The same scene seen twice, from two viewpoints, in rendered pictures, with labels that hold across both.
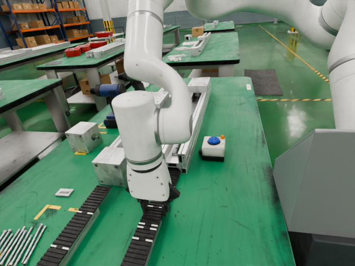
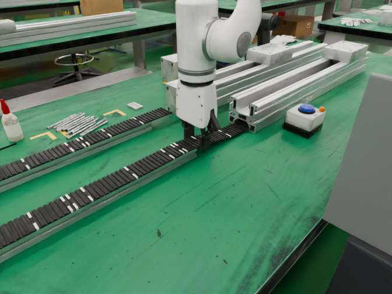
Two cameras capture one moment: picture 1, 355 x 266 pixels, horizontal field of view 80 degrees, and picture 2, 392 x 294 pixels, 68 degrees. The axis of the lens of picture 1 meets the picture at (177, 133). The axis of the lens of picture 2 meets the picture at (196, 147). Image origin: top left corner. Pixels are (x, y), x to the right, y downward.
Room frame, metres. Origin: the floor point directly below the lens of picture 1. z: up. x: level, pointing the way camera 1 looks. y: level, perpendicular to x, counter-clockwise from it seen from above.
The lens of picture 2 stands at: (-0.15, -0.23, 1.20)
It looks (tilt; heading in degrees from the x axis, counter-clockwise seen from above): 33 degrees down; 30
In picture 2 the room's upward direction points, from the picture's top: straight up
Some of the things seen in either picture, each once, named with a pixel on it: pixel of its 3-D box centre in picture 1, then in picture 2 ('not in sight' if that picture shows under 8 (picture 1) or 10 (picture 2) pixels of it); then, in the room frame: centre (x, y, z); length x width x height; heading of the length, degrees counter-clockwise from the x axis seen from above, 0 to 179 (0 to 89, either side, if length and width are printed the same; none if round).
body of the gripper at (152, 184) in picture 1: (149, 176); (196, 98); (0.41, 0.08, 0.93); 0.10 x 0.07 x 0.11; 73
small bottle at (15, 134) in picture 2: not in sight; (9, 119); (0.21, 0.54, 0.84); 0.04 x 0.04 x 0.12
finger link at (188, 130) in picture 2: (140, 200); (185, 127); (0.42, 0.12, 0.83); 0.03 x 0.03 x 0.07; 73
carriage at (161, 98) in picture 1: (155, 103); (269, 56); (1.02, 0.10, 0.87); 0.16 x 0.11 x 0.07; 163
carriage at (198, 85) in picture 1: (199, 86); (344, 54); (1.20, -0.16, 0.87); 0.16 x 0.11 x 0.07; 163
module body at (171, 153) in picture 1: (192, 113); (311, 80); (0.96, -0.08, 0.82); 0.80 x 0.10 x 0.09; 163
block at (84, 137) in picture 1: (86, 137); (179, 69); (0.82, 0.39, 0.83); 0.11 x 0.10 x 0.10; 69
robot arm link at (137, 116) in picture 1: (140, 124); (198, 33); (0.40, 0.08, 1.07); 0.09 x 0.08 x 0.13; 81
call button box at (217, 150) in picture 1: (211, 148); (301, 118); (0.66, -0.12, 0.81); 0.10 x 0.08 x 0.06; 73
